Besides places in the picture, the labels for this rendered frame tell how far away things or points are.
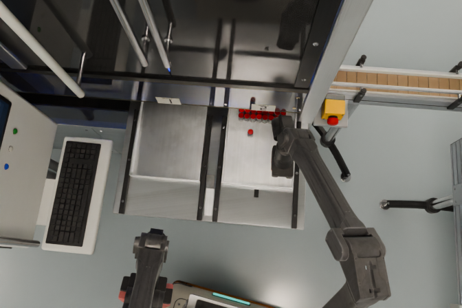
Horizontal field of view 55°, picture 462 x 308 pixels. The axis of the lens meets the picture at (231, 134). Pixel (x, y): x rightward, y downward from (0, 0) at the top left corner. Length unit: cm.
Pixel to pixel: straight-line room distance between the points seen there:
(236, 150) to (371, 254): 82
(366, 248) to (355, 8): 50
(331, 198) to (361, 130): 168
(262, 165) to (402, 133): 129
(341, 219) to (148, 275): 45
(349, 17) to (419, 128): 184
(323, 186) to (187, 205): 70
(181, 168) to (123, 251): 102
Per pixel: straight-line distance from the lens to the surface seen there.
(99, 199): 179
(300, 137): 121
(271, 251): 250
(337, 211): 102
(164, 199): 165
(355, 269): 96
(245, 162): 165
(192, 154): 167
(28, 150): 172
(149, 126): 173
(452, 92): 182
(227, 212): 163
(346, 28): 107
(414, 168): 274
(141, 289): 106
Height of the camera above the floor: 249
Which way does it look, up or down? 74 degrees down
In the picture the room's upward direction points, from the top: 5 degrees counter-clockwise
